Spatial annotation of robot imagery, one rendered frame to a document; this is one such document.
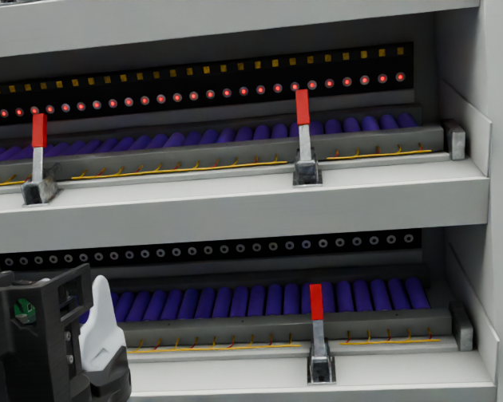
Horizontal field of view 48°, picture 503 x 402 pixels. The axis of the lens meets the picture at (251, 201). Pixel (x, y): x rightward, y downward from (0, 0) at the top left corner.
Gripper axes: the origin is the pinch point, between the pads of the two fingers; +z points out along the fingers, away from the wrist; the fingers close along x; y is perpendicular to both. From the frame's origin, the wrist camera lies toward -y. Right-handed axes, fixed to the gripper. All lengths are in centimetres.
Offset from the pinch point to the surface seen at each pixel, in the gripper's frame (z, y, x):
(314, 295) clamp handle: 19.5, -2.4, -14.2
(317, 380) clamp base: 17.3, -10.3, -13.9
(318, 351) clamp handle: 18.1, -7.6, -14.2
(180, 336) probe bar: 23.1, -7.3, 0.8
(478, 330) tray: 20.7, -7.1, -30.0
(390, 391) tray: 16.4, -11.1, -20.7
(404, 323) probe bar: 23.0, -6.7, -23.2
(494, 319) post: 16.2, -4.6, -30.3
